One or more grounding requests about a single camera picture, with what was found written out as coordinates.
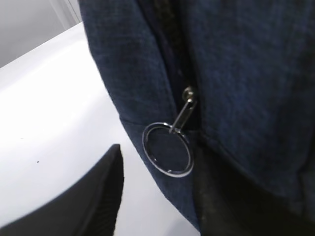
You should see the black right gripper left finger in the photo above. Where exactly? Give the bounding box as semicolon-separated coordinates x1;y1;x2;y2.
0;144;124;236

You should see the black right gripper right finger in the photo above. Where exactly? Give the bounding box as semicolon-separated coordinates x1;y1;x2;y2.
193;145;315;236

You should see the dark blue lunch bag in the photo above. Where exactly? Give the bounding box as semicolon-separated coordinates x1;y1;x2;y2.
79;0;315;233

